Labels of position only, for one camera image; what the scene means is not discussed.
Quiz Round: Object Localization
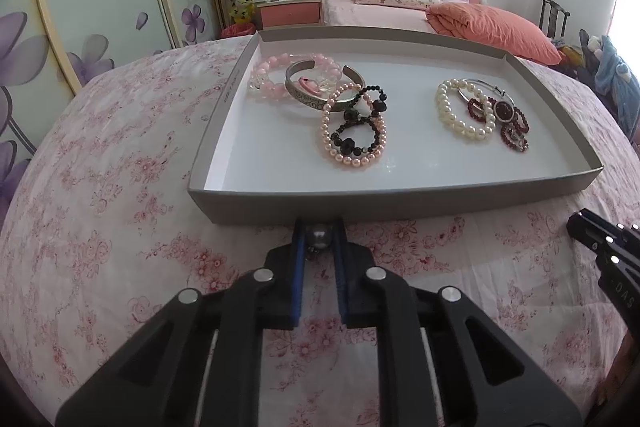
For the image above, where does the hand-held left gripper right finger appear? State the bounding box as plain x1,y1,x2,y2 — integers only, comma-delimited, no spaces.
331,217,583,427

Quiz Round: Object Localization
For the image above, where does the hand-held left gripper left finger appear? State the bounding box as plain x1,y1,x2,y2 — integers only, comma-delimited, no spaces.
55,218,307,427

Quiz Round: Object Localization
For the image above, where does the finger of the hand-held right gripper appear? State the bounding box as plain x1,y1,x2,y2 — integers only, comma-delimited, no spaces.
567,216,608,253
579,208,627,235

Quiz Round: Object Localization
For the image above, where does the red bead bracelet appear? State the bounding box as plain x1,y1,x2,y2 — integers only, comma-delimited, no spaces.
467,96,531,154

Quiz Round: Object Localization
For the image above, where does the pink pearl necklace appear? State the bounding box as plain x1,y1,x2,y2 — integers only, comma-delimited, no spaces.
320,83,388,168

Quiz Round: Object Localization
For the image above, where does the grey cardboard tray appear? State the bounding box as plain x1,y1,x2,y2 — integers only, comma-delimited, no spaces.
187,26,604,226

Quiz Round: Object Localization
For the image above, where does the wide silver cuff bracelet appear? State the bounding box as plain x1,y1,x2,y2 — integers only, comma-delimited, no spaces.
284,59,362,112

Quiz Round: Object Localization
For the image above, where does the black bead bracelet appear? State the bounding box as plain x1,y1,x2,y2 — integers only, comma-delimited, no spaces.
330,84,390,158

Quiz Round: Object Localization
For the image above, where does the white pearl bracelet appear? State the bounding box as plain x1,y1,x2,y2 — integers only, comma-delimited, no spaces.
435,78,496,142

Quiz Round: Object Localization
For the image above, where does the blue plush toy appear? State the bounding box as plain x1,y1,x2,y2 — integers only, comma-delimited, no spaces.
592,35,640,140

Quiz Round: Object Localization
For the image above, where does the thin silver bangle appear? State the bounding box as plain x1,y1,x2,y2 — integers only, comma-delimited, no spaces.
457,78,513,105

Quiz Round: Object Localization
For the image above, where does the dark wooden chair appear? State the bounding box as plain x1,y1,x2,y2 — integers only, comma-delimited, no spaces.
539,0,571,40

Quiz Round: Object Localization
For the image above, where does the orange quilt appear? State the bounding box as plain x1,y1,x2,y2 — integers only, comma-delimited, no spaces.
426,2,566,66

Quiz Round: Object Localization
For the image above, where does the pink nightstand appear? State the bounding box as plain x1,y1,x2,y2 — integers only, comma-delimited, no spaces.
255,0,322,30

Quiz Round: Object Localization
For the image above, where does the pink bead bracelet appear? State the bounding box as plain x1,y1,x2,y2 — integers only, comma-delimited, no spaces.
247,53,346,104

